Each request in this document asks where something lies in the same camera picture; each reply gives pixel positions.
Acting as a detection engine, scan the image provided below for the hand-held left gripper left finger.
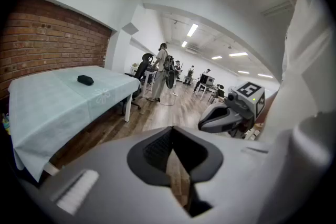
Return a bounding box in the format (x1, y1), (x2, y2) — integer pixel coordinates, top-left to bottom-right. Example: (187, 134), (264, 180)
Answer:
(31, 125), (192, 224)

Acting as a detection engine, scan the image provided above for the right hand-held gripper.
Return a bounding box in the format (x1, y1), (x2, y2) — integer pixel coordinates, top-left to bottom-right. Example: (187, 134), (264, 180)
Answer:
(198, 81), (266, 134)

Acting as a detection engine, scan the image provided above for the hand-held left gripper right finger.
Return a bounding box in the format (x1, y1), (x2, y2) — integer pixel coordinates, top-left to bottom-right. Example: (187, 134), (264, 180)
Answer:
(172, 125), (274, 224)

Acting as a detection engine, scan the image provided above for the black oval case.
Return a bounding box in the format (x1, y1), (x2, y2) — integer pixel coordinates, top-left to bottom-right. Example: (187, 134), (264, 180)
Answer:
(77, 74), (95, 86)

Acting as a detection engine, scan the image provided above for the person's right forearm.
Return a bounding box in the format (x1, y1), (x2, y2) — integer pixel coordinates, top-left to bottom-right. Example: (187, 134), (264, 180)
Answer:
(256, 91), (279, 126)

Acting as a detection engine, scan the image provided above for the white background desk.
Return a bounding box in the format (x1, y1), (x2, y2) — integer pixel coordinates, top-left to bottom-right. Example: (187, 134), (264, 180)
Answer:
(195, 82), (220, 101)

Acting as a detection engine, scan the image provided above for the light blue flowered tablecloth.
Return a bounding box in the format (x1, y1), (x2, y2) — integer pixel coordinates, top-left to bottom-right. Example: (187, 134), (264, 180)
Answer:
(7, 65), (141, 183)

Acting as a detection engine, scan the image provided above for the black mesh office chair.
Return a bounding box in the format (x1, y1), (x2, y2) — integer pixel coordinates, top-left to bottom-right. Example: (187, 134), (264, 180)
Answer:
(125, 52), (154, 110)

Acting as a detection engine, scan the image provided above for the row of ceiling light panels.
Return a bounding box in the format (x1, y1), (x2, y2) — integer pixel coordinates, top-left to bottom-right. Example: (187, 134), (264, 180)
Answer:
(181, 23), (274, 79)

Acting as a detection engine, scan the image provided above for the person's white shirt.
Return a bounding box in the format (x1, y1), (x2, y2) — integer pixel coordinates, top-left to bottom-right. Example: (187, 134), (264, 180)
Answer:
(262, 0), (335, 224)

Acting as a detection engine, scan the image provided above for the grey square wall box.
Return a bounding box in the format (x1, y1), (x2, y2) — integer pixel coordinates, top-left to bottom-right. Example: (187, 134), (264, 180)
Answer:
(122, 22), (139, 36)

